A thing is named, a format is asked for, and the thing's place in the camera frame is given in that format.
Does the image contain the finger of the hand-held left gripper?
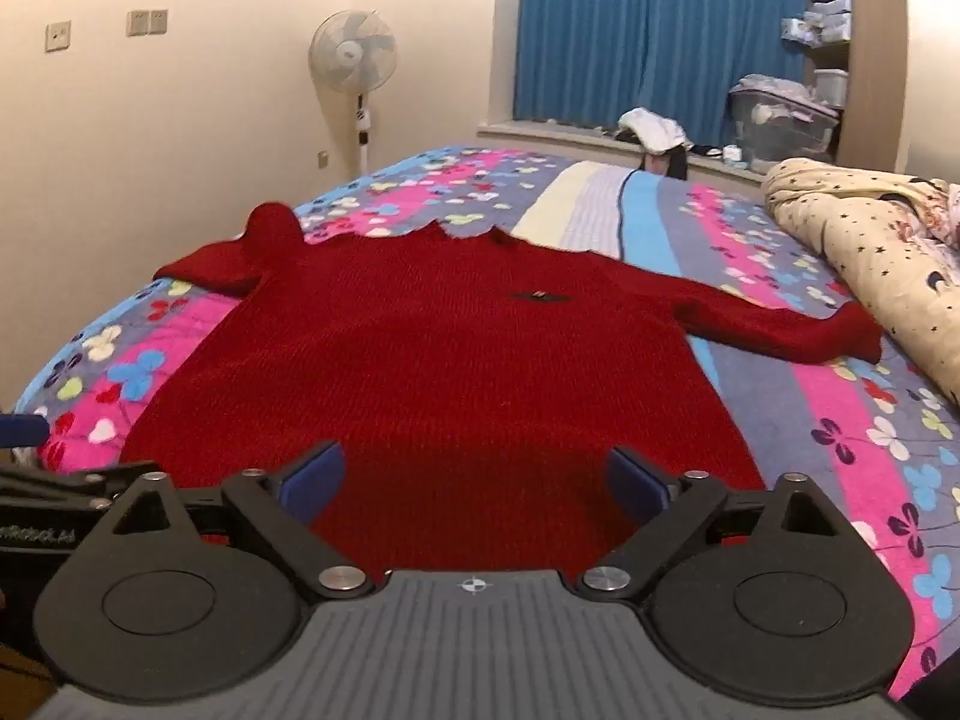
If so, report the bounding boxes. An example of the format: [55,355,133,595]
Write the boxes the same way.
[0,412,50,452]

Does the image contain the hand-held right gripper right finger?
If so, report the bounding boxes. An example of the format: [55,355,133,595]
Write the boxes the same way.
[581,446,852,602]

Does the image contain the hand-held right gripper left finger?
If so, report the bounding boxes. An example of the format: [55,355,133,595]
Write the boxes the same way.
[97,441,377,602]

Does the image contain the red knitted sweater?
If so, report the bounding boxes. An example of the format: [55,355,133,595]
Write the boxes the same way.
[120,202,886,587]

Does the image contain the white clothes pile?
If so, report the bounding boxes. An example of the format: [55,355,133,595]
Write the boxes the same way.
[619,109,695,155]

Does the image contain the floral fleece blanket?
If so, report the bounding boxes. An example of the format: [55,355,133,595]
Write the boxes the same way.
[15,146,960,702]

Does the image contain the cream star print quilt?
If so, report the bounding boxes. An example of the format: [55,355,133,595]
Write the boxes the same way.
[761,157,960,410]

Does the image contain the black cloth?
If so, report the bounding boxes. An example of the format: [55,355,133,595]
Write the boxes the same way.
[641,146,691,181]

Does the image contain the clear plastic storage box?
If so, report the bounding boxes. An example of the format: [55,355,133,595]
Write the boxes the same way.
[729,75,839,166]

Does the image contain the white standing fan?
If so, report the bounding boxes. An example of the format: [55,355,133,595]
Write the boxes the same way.
[310,10,398,181]

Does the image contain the small clear plastic container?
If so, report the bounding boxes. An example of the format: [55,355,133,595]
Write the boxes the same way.
[814,69,850,110]

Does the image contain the blue curtain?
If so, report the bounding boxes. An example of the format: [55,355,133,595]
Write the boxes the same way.
[514,0,815,132]

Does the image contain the wooden shelf unit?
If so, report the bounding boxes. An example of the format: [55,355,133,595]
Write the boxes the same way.
[806,0,912,173]

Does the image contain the white boxes on shelf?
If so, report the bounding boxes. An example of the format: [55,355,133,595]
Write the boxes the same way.
[781,0,852,46]

